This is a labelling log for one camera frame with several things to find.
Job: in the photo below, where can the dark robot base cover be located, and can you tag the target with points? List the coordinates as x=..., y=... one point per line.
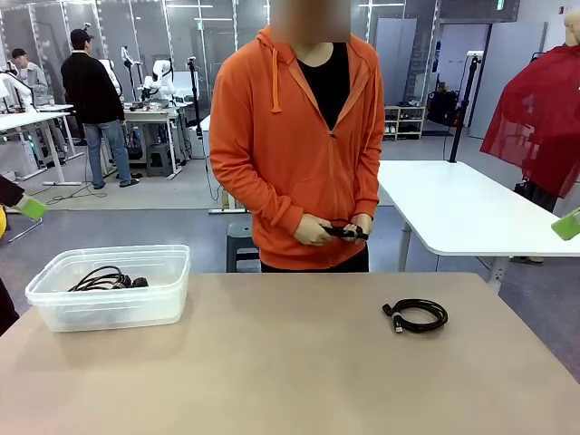
x=6, y=308

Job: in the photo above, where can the person's left forearm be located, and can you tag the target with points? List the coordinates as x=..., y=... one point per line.
x=368, y=199

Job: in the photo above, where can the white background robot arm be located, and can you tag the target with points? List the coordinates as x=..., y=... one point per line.
x=161, y=77

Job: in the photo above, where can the person's right forearm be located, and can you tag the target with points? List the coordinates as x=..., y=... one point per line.
x=258, y=204

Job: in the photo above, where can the person's left hand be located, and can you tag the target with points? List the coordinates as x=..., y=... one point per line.
x=361, y=224

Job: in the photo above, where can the person's right hand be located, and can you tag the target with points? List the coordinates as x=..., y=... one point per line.
x=310, y=231

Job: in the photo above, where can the yellow bag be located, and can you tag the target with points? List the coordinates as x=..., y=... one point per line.
x=2, y=224

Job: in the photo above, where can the black bag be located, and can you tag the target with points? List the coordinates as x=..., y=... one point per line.
x=537, y=195

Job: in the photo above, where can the long white desk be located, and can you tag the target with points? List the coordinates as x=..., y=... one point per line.
x=27, y=118

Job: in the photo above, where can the red cape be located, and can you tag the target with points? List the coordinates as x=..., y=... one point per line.
x=534, y=113

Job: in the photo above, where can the large white table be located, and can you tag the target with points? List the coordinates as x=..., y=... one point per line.
x=453, y=199

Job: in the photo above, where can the white humanoid robot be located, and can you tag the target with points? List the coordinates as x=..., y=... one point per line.
x=18, y=90

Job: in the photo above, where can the person in grey hoodie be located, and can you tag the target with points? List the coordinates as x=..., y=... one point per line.
x=34, y=77

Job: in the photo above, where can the man in black with cap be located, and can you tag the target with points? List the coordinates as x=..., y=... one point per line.
x=90, y=90

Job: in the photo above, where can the grey plastic stool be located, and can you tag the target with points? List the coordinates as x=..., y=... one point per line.
x=159, y=156

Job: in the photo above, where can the clear plastic storage box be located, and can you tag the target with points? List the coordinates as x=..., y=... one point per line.
x=136, y=308

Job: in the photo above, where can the black pole stand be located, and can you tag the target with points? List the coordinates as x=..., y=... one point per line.
x=458, y=127

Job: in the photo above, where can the desk with robot arms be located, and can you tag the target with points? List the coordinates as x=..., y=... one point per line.
x=149, y=113

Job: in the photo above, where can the black luggage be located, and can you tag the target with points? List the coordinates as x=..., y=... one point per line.
x=444, y=109

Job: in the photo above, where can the black stand white head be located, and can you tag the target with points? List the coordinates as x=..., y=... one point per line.
x=128, y=59

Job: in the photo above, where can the white shoe rack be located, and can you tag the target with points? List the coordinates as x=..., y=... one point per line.
x=405, y=122

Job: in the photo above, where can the small white desk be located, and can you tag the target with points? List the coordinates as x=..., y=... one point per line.
x=205, y=122

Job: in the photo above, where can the mannequin head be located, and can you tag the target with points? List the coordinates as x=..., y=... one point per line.
x=573, y=27

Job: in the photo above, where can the dark green plastic stool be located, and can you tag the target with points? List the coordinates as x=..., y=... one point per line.
x=240, y=235

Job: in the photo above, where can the person in orange hoodie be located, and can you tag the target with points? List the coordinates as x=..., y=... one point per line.
x=281, y=149

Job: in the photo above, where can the black camera tripod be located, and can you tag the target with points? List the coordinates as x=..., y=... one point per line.
x=195, y=95

